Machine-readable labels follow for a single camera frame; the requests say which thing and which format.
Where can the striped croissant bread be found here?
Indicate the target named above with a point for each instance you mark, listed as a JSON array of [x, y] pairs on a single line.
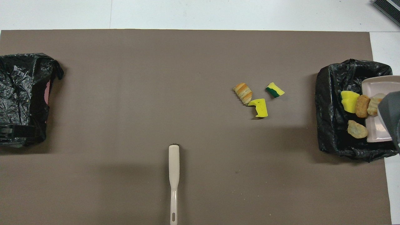
[[243, 93]]

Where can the notched yellow sponge piece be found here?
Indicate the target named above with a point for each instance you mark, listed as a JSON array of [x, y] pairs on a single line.
[[261, 107]]

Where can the beige hand brush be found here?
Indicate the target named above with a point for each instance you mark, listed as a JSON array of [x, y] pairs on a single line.
[[174, 168]]

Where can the yellow and green sponge piece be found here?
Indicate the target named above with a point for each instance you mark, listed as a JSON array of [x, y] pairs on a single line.
[[275, 90]]

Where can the plain yellow sponge wedge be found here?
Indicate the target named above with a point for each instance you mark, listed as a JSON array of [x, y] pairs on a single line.
[[349, 101]]

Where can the pale lumpy bread chunk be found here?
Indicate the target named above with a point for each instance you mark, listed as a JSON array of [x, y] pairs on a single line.
[[357, 129]]

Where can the brown oval bread roll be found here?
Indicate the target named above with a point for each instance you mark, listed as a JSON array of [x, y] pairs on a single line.
[[362, 106]]

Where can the pale cut bread chunk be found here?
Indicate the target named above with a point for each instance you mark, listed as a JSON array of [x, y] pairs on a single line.
[[374, 104]]

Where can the beige plastic dustpan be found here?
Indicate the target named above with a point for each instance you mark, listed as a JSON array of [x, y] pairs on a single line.
[[378, 86]]

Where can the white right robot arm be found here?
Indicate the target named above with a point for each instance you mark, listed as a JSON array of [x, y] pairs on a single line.
[[392, 115]]

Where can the black bag-lined trash bin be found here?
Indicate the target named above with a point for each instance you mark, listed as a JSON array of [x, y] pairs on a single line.
[[331, 103]]

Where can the black bag-lined pink bin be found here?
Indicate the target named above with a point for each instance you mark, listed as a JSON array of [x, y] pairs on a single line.
[[22, 93]]

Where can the brown table mat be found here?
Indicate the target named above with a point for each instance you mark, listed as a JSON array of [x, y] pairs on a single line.
[[156, 93]]

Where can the dark ribbed object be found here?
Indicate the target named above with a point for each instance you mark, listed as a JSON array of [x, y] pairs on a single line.
[[389, 9]]

